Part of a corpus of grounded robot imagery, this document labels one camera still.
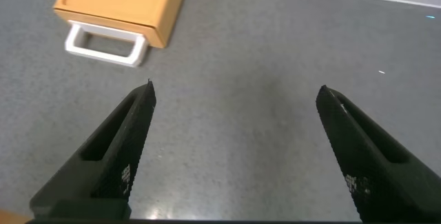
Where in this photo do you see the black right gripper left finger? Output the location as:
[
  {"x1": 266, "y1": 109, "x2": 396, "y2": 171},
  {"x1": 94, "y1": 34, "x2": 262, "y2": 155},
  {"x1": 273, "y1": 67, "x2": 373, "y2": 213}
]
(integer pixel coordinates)
[{"x1": 29, "y1": 80, "x2": 157, "y2": 220}]

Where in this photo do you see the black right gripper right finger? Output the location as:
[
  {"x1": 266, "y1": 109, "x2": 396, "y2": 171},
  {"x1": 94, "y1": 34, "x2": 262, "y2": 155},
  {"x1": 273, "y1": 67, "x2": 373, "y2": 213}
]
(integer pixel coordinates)
[{"x1": 316, "y1": 85, "x2": 441, "y2": 223}]

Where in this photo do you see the yellow drawer with white handle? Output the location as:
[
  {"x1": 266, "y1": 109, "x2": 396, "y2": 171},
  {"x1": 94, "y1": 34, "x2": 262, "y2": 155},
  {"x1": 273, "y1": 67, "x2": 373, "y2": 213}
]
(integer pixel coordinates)
[{"x1": 54, "y1": 8, "x2": 165, "y2": 68}]

